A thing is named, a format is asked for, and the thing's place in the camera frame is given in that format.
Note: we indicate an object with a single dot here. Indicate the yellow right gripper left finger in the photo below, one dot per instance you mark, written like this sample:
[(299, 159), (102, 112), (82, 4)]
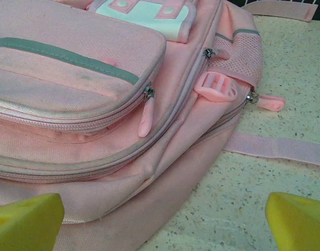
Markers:
[(24, 225)]

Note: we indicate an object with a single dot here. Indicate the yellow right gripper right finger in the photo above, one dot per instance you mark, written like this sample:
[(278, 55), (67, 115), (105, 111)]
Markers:
[(301, 225)]

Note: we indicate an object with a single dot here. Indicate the pink student backpack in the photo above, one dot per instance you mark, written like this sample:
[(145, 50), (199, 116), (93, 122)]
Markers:
[(97, 78)]

